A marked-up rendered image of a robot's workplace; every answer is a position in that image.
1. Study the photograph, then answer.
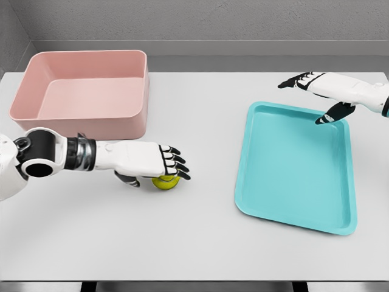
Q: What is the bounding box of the yellow-green tennis ball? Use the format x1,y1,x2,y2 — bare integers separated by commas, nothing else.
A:
151,175,181,192

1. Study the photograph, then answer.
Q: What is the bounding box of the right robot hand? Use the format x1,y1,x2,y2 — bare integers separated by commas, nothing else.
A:
277,71,363,126

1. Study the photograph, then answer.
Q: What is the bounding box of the pink rectangular basket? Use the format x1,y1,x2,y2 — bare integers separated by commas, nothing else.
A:
8,50,150,141

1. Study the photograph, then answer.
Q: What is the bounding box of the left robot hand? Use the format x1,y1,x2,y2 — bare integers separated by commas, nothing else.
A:
114,141,191,188

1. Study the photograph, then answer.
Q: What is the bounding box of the blue rectangular tray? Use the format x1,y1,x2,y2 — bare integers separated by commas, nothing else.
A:
234,101,357,237

